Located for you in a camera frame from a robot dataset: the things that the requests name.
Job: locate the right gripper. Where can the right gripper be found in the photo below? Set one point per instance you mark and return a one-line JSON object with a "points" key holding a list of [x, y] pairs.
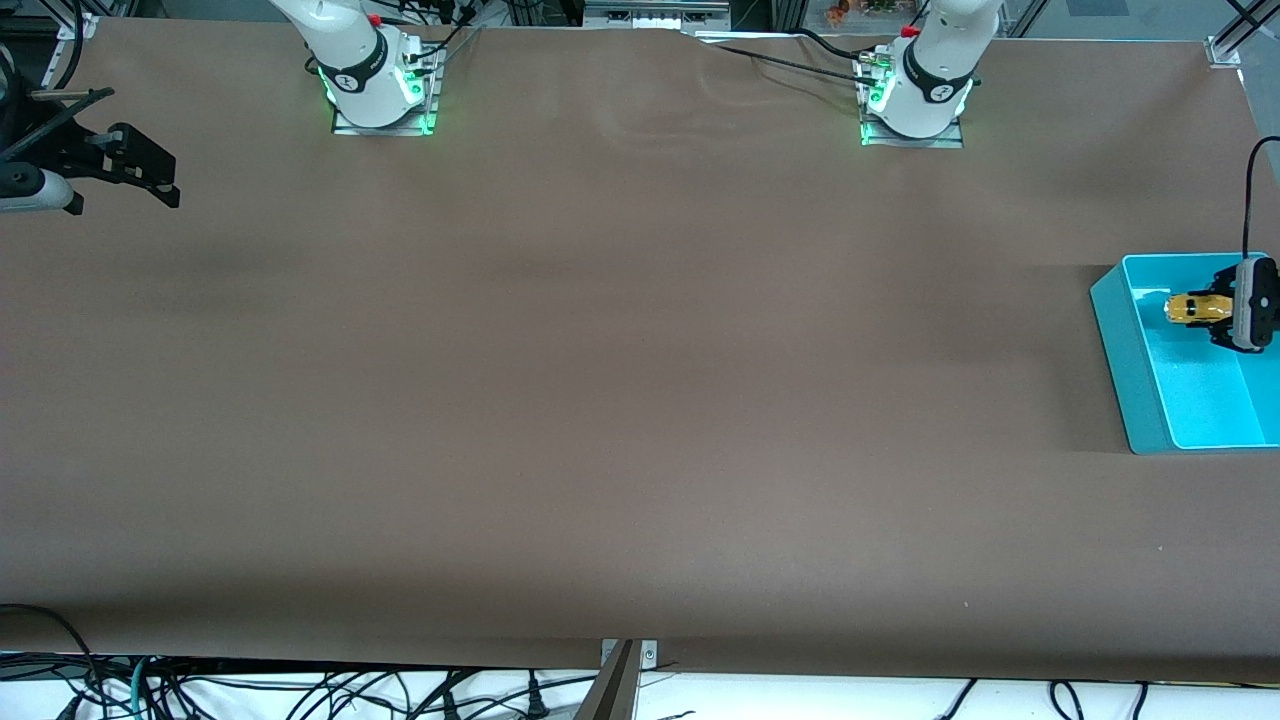
{"points": [[62, 152]]}

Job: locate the yellow beetle toy car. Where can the yellow beetle toy car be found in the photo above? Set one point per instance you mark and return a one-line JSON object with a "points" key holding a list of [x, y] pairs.
{"points": [[1190, 310]]}

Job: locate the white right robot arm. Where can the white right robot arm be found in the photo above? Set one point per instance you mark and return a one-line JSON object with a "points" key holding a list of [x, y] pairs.
{"points": [[355, 60]]}

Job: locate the teal plastic bin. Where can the teal plastic bin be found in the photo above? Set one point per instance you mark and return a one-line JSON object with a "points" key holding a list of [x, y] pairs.
{"points": [[1190, 400]]}

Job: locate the small orange item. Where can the small orange item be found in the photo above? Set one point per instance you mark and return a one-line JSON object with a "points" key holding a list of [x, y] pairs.
{"points": [[850, 10]]}

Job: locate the brown table cover sheet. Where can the brown table cover sheet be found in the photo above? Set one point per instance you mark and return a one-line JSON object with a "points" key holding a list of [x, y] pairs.
{"points": [[640, 400]]}

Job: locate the dark brown support beam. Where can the dark brown support beam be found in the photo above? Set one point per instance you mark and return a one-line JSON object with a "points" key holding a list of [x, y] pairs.
{"points": [[612, 695]]}

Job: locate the white table corner bracket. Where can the white table corner bracket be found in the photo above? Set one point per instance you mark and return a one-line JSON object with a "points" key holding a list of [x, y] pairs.
{"points": [[75, 27], [1222, 52]]}

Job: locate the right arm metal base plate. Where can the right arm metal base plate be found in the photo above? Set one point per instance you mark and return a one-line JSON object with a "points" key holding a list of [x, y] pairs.
{"points": [[430, 100]]}

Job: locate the grey aluminium frame beam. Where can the grey aluminium frame beam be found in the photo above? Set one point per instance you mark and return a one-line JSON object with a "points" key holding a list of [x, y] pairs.
{"points": [[655, 14]]}

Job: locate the silver metal table bracket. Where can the silver metal table bracket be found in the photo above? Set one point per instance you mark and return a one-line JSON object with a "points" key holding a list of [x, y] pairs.
{"points": [[650, 655]]}

